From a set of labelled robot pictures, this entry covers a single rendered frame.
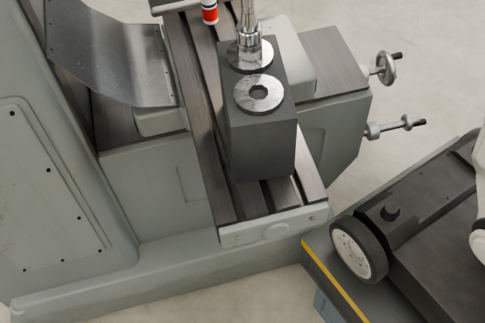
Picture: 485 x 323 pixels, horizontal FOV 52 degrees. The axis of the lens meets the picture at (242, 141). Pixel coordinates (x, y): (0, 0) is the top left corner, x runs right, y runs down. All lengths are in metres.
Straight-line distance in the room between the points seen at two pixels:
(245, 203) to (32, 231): 0.74
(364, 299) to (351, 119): 0.52
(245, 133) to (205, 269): 1.00
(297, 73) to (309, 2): 1.61
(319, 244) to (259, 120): 0.77
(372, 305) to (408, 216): 0.28
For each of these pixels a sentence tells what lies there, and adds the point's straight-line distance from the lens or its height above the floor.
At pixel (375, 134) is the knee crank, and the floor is 0.55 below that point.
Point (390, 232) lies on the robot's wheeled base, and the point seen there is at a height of 0.61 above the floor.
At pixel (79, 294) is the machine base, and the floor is 0.19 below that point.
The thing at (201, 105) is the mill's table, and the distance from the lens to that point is 1.14.
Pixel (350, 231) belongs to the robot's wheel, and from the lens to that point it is 1.38.
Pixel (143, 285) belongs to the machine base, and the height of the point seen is 0.15.
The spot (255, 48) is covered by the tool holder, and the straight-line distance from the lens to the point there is 0.92.
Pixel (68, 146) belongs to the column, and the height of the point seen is 0.87.
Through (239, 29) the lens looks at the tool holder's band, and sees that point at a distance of 0.91.
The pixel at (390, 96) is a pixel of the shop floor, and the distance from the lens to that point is 2.48.
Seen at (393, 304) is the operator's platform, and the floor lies 0.40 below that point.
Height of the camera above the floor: 1.82
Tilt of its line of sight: 54 degrees down
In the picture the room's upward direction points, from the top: 4 degrees counter-clockwise
